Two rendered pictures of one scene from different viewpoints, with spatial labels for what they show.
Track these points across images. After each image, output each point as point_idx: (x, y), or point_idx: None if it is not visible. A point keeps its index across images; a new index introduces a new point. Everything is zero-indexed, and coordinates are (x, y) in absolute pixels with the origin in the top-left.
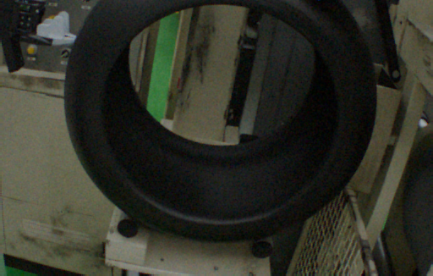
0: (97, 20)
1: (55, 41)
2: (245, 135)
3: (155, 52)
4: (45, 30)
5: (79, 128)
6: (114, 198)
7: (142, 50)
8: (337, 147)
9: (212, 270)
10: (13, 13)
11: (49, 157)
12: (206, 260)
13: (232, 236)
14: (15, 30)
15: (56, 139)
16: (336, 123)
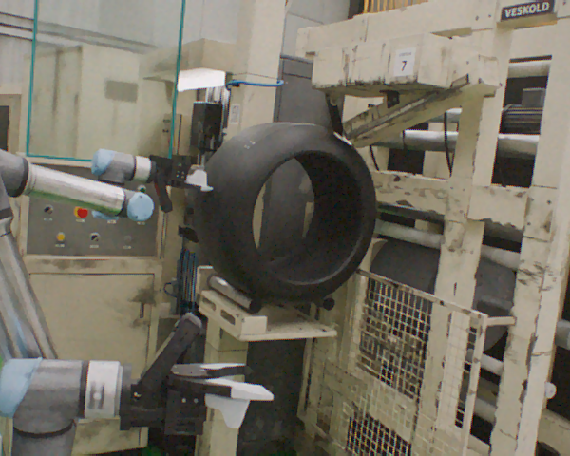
0: (244, 168)
1: (202, 188)
2: (274, 256)
3: None
4: (194, 180)
5: (237, 235)
6: (256, 279)
7: (163, 227)
8: (365, 225)
9: (299, 330)
10: (173, 168)
11: (85, 332)
12: (291, 327)
13: (319, 291)
14: (174, 180)
15: (92, 313)
16: (360, 213)
